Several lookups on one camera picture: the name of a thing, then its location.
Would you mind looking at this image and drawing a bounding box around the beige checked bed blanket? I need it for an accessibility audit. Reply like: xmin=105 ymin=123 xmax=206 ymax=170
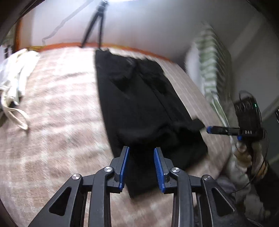
xmin=1 ymin=47 xmax=231 ymax=226

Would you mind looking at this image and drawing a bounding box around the grey zebra patterned leg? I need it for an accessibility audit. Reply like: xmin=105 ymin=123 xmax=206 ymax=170
xmin=217 ymin=175 xmax=249 ymax=203

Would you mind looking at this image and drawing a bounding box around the black sleeved right forearm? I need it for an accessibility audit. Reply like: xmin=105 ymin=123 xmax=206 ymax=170
xmin=253 ymin=162 xmax=278 ymax=226

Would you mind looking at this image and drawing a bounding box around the cream canvas tote bag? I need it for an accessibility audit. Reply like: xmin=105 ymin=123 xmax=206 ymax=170
xmin=1 ymin=48 xmax=40 ymax=130

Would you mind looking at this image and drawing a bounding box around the black garment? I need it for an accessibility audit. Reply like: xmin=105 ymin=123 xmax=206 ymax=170
xmin=95 ymin=50 xmax=208 ymax=198

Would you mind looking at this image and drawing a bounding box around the black camera tripod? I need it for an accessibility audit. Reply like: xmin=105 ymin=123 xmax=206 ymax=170
xmin=80 ymin=1 xmax=108 ymax=49

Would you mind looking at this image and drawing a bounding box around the grey gloved right hand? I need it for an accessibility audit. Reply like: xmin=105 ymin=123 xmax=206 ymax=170
xmin=224 ymin=141 xmax=266 ymax=189

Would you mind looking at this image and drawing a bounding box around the green striped white pillow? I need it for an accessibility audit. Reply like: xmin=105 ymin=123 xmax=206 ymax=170
xmin=184 ymin=22 xmax=231 ymax=127

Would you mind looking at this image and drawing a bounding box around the thin black wall cable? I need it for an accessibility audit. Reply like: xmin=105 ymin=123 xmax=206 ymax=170
xmin=42 ymin=0 xmax=94 ymax=46

